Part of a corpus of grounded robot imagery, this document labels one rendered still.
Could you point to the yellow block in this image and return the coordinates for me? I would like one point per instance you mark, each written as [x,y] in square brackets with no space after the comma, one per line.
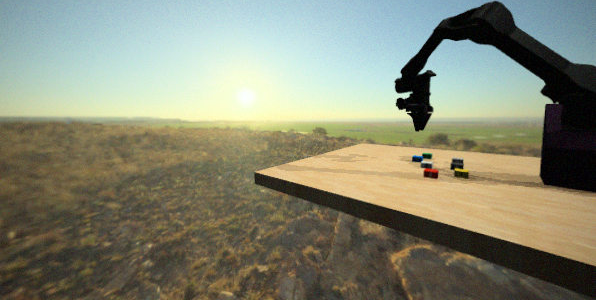
[460,173]

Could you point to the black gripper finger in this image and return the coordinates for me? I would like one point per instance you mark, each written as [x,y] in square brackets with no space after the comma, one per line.
[428,115]
[418,119]

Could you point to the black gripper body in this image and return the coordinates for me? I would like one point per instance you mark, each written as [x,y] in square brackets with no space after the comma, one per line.
[421,99]

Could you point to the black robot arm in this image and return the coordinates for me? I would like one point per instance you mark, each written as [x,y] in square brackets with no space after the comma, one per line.
[572,85]

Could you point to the red block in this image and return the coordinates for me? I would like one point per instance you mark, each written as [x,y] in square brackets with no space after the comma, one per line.
[430,173]

